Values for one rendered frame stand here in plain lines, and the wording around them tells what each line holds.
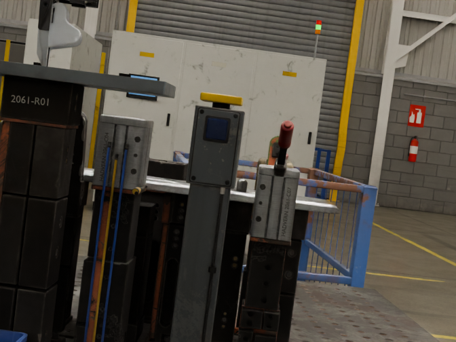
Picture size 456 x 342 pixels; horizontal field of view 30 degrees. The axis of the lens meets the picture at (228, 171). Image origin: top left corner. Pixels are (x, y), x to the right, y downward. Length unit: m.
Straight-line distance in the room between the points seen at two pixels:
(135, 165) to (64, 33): 0.26
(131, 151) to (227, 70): 8.16
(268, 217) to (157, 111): 8.12
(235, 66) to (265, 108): 0.58
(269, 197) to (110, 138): 0.27
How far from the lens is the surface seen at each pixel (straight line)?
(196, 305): 1.24
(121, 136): 1.38
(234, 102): 1.21
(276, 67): 9.58
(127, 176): 1.38
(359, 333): 1.93
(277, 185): 1.37
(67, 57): 9.50
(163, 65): 9.48
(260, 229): 1.38
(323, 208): 1.49
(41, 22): 1.24
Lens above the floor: 1.12
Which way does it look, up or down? 3 degrees down
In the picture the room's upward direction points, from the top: 7 degrees clockwise
